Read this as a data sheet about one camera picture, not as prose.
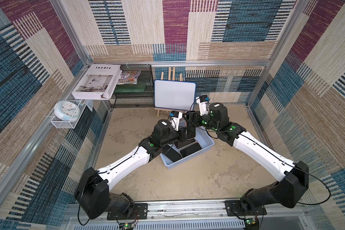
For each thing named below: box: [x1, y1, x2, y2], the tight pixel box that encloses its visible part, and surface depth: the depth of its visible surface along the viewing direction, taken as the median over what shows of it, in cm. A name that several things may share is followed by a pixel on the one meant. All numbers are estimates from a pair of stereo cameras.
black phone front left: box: [163, 148, 183, 163], surface depth 94 cm
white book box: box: [71, 63, 123, 100], surface depth 76 cm
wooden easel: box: [154, 67, 183, 118], surface depth 101 cm
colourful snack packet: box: [116, 69, 142, 85], surface depth 85 cm
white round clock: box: [53, 100, 81, 123], surface depth 67 cm
